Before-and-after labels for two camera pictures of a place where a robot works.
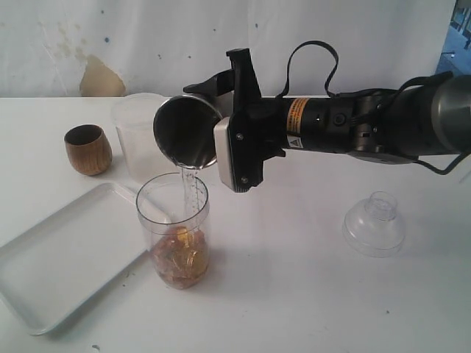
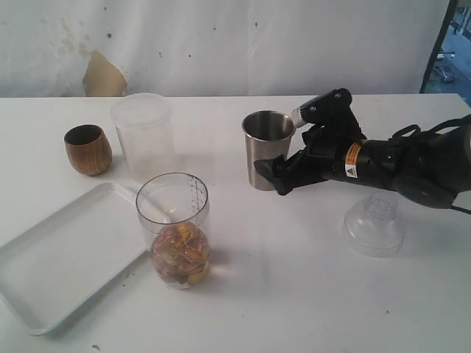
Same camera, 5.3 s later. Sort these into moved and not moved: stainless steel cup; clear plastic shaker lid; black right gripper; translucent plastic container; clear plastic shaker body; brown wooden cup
Moved: stainless steel cup; black right gripper
Not moved: clear plastic shaker lid; translucent plastic container; brown wooden cup; clear plastic shaker body
